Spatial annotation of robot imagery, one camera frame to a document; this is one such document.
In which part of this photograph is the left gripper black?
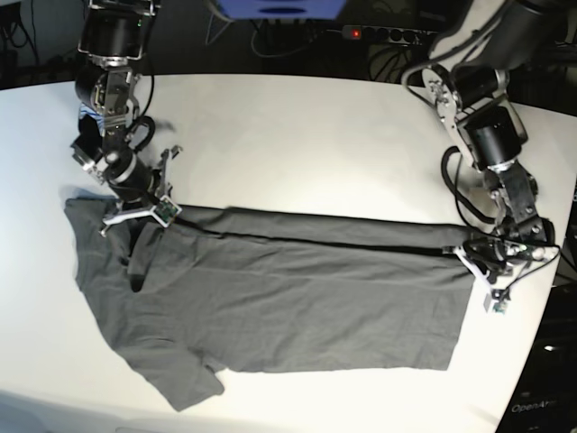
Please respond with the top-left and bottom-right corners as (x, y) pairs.
(462, 236), (561, 282)

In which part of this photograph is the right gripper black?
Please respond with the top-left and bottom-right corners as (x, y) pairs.
(105, 152), (174, 217)

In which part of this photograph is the grey T-shirt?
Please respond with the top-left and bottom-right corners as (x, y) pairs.
(64, 198), (473, 410)

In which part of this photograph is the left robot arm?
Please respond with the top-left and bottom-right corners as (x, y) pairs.
(400, 1), (575, 277)

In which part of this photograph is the black box with lettering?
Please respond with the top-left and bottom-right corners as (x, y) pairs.
(496, 284), (576, 433)

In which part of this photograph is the blue plastic bin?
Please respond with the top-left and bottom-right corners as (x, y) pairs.
(217, 0), (347, 20)

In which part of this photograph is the black power strip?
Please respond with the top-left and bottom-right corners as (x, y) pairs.
(338, 25), (437, 46)

